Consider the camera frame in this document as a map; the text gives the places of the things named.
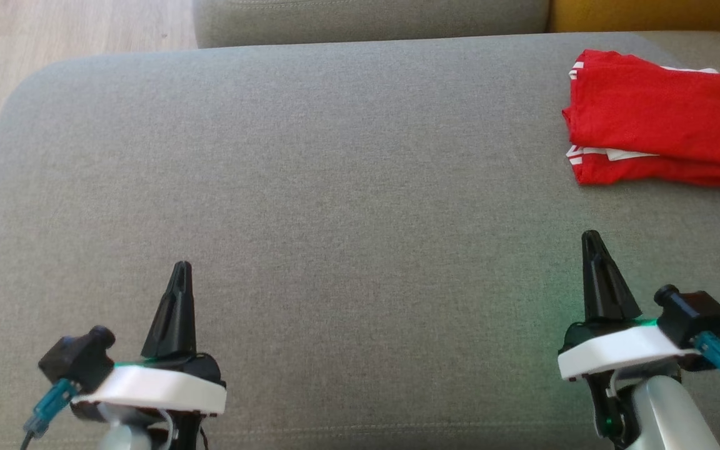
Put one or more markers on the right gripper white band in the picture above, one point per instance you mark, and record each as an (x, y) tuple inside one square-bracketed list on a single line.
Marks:
[(616, 350)]

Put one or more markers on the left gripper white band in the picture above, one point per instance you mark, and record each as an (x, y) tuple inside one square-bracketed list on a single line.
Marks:
[(160, 387)]

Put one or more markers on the red garment with white trim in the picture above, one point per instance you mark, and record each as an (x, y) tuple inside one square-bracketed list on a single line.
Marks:
[(647, 172)]

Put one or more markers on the red jersey with black print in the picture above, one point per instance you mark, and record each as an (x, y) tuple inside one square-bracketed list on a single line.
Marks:
[(660, 112)]

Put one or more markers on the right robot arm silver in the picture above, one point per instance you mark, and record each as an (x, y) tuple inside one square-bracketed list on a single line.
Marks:
[(666, 412)]

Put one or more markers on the grey sofa seat cushion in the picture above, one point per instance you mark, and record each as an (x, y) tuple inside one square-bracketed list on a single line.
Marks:
[(360, 219)]

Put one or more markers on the yellow cushion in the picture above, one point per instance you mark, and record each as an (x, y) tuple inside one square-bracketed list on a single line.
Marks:
[(647, 14)]

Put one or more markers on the grey sofa back cushion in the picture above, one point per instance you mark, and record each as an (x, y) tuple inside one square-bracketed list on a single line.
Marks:
[(366, 19)]

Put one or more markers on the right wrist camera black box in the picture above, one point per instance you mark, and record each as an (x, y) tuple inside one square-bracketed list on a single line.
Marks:
[(694, 315)]

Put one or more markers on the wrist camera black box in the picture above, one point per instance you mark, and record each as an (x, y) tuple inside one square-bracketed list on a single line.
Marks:
[(75, 359), (694, 315)]

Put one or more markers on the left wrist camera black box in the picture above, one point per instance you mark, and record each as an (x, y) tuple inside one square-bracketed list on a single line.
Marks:
[(75, 359)]

